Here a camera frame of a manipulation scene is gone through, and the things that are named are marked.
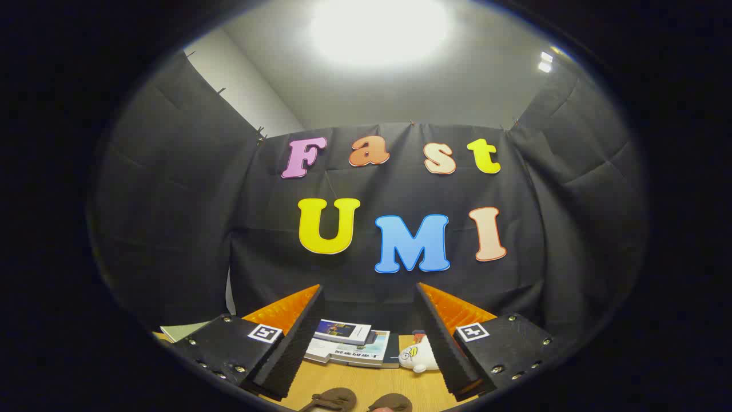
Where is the dark cover book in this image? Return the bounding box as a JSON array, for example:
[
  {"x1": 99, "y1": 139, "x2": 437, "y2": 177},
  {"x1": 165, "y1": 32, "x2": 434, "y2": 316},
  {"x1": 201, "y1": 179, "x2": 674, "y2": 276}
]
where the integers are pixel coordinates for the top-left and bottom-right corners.
[{"x1": 383, "y1": 334, "x2": 401, "y2": 369}]

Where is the small blue cover book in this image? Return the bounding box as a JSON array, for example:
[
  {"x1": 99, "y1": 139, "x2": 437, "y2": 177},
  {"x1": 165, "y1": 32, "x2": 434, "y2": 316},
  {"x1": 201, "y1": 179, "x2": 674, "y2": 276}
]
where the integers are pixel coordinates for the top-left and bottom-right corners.
[{"x1": 313, "y1": 319, "x2": 372, "y2": 346}]

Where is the brown fuzzy shoe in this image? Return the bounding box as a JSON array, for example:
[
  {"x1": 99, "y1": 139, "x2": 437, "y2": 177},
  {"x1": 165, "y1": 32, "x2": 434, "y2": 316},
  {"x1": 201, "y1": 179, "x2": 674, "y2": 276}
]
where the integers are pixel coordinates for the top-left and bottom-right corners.
[
  {"x1": 300, "y1": 387, "x2": 357, "y2": 412},
  {"x1": 368, "y1": 393, "x2": 413, "y2": 412}
]

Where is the green fabric storage box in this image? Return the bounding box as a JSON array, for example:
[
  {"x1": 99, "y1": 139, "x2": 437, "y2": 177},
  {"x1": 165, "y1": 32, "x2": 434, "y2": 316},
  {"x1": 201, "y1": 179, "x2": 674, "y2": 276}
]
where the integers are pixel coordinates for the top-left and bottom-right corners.
[{"x1": 160, "y1": 322, "x2": 212, "y2": 343}]

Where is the large ceiling light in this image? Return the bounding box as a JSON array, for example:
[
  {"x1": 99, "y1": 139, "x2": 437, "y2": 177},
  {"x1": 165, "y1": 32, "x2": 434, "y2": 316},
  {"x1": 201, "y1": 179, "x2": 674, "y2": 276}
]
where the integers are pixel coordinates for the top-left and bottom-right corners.
[{"x1": 309, "y1": 0, "x2": 452, "y2": 66}]

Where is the white plush toy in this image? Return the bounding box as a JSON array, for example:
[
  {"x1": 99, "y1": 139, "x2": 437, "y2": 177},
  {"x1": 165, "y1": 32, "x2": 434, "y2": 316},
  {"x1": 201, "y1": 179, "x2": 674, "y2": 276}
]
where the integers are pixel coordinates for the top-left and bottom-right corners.
[{"x1": 399, "y1": 338, "x2": 440, "y2": 374}]

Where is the white paperback book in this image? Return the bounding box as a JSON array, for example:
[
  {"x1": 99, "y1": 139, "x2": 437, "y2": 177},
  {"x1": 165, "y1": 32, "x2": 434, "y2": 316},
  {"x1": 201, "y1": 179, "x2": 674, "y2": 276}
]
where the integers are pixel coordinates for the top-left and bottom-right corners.
[{"x1": 303, "y1": 338, "x2": 349, "y2": 364}]

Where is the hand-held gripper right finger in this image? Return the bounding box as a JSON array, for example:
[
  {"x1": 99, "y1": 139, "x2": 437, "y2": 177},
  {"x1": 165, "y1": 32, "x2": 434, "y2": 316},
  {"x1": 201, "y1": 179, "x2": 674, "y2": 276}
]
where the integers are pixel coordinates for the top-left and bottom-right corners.
[{"x1": 416, "y1": 282, "x2": 554, "y2": 402}]

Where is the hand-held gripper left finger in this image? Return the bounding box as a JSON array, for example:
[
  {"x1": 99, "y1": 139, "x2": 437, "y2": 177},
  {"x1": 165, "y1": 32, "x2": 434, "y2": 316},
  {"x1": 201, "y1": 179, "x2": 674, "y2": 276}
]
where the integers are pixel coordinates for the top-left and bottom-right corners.
[{"x1": 172, "y1": 284, "x2": 325, "y2": 401}]

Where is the light blue cover book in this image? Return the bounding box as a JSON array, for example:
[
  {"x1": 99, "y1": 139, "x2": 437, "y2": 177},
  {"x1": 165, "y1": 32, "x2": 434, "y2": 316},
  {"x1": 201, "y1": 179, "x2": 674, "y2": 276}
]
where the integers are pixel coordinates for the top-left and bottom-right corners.
[{"x1": 329, "y1": 330, "x2": 391, "y2": 367}]

